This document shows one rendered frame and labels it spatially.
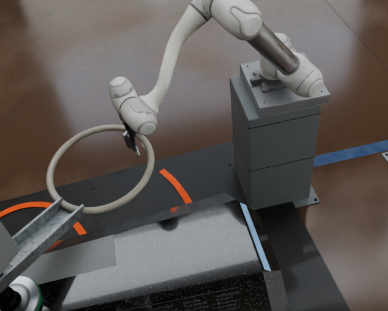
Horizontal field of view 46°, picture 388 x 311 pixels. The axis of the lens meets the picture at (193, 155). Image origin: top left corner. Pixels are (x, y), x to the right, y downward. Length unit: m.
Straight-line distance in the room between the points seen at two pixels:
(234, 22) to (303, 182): 1.42
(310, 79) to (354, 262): 1.16
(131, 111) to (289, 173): 1.28
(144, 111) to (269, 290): 0.84
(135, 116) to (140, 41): 2.92
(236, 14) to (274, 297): 1.07
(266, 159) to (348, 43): 2.08
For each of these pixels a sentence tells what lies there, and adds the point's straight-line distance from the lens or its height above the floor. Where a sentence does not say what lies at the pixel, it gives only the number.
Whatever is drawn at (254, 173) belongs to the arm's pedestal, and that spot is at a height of 0.38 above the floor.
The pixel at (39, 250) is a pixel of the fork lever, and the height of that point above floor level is 1.03.
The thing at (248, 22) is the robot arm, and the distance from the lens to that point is 1.75.
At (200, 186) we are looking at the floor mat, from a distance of 3.11.
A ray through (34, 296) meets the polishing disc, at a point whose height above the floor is 0.89.
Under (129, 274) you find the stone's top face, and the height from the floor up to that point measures 0.87.
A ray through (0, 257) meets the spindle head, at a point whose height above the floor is 1.23.
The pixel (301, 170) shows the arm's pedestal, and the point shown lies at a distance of 2.81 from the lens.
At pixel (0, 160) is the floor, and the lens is 3.82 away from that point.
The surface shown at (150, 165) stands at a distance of 1.96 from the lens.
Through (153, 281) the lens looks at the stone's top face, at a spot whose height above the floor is 0.87.
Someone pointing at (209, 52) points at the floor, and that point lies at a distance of 4.35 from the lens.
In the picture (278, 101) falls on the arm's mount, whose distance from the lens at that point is 2.40.
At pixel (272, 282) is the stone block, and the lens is 1.81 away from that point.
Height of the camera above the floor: 2.40
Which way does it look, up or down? 46 degrees down
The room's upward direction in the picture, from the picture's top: 9 degrees counter-clockwise
